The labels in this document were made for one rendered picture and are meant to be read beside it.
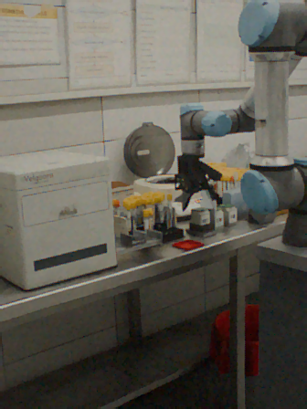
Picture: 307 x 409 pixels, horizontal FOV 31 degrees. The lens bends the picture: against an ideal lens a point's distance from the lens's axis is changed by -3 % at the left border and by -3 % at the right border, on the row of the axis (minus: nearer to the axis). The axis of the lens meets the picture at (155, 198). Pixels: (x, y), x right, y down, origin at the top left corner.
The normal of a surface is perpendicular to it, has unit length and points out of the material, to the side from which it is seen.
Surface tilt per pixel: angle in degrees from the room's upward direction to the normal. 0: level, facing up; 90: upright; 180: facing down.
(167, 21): 93
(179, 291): 90
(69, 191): 90
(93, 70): 94
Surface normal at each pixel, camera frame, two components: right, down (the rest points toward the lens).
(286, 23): 0.50, 0.20
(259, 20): -0.88, 0.02
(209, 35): 0.67, 0.19
